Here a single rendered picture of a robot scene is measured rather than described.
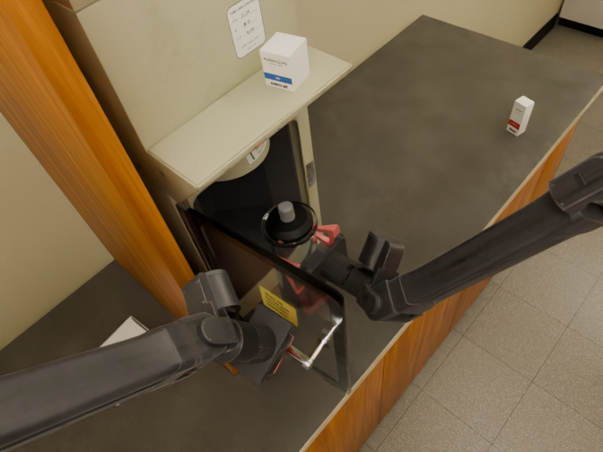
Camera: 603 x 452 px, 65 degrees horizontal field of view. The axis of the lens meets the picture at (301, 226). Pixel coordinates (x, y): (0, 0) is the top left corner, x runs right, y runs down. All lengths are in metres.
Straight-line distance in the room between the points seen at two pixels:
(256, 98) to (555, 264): 1.94
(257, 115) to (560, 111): 1.14
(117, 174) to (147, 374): 0.22
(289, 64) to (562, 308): 1.87
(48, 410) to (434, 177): 1.14
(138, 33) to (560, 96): 1.35
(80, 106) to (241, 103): 0.28
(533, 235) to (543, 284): 1.74
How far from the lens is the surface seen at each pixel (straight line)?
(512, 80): 1.75
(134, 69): 0.65
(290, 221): 0.88
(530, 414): 2.12
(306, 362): 0.80
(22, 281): 1.32
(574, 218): 0.62
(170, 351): 0.54
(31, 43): 0.49
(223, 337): 0.60
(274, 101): 0.72
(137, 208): 0.62
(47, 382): 0.47
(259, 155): 0.90
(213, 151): 0.66
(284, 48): 0.71
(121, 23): 0.63
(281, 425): 1.05
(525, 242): 0.66
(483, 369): 2.13
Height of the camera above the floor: 1.95
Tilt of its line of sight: 52 degrees down
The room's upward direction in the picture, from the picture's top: 10 degrees counter-clockwise
